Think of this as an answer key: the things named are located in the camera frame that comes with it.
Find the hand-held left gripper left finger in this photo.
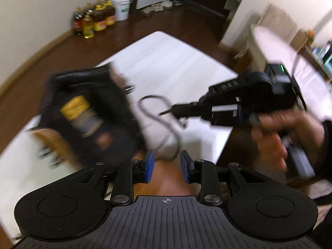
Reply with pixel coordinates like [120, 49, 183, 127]
[67, 150, 156, 206]

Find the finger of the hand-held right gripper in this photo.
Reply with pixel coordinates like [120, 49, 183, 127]
[158, 100, 208, 119]
[207, 104, 244, 127]

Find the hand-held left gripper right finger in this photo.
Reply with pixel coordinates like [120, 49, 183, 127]
[180, 150, 267, 206]

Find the dark brown shoelace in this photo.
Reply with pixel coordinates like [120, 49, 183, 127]
[138, 95, 188, 160]

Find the brown leather boot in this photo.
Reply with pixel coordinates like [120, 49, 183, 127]
[26, 62, 194, 197]

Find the row of shoes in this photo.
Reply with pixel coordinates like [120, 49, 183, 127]
[140, 0, 184, 15]

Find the person's right hand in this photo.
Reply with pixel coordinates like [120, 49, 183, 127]
[250, 108, 325, 171]

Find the dining table with wooden legs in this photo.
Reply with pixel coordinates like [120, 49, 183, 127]
[249, 24, 332, 104]

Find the quilted beige chair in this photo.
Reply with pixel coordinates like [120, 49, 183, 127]
[259, 2, 300, 45]

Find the wooden shelf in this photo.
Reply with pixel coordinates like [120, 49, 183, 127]
[298, 27, 332, 79]

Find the white plastic bucket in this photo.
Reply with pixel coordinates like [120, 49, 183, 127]
[108, 0, 133, 21]

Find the row of cooking oil bottles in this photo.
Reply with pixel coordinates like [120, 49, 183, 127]
[73, 0, 117, 39]

